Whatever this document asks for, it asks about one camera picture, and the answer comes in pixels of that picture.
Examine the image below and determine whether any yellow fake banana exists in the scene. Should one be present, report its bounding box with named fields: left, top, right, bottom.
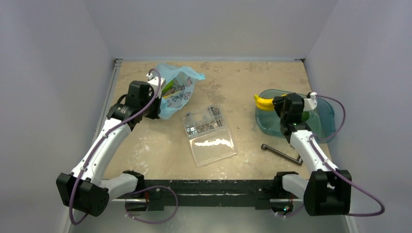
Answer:
left=254, top=94, right=287, bottom=111

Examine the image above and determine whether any light blue plastic bag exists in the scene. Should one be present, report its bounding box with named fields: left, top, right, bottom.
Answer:
left=155, top=63, right=205, bottom=119

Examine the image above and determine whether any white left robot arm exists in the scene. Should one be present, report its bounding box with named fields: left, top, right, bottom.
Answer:
left=56, top=77, right=164, bottom=216

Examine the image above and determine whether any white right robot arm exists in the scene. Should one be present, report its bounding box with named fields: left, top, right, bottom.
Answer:
left=272, top=92, right=352, bottom=216

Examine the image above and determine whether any green fake lime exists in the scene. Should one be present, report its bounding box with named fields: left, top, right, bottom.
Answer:
left=301, top=111, right=310, bottom=122

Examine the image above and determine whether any green fake fruit in bag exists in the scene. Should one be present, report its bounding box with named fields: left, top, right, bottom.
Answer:
left=162, top=84, right=176, bottom=98

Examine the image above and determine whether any teal plastic tray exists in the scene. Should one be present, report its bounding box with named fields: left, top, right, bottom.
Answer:
left=255, top=89, right=336, bottom=143

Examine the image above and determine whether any dark metal crank tool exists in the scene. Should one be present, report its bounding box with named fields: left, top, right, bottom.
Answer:
left=260, top=144, right=303, bottom=166

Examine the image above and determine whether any clear plastic screw box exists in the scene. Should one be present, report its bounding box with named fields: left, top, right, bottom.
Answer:
left=182, top=105, right=237, bottom=166

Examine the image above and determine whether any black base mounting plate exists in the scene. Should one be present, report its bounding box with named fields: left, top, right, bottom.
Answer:
left=114, top=179, right=304, bottom=211

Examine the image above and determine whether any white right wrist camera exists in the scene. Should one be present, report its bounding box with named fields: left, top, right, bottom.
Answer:
left=303, top=92, right=318, bottom=112

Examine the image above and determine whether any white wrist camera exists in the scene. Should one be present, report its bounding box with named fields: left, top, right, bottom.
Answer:
left=146, top=73, right=166, bottom=98
left=303, top=92, right=318, bottom=112

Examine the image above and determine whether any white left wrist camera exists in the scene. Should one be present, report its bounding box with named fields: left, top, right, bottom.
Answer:
left=146, top=73, right=166, bottom=98

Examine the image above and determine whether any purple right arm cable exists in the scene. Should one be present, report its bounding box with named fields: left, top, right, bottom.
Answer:
left=274, top=94, right=386, bottom=218

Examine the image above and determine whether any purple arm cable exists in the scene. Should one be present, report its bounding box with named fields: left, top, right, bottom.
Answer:
left=274, top=94, right=386, bottom=218
left=68, top=68, right=179, bottom=226

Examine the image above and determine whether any aluminium frame rail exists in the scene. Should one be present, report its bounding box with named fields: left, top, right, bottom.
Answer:
left=67, top=179, right=350, bottom=202

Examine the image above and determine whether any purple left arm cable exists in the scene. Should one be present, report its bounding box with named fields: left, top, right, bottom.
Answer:
left=68, top=68, right=179, bottom=226

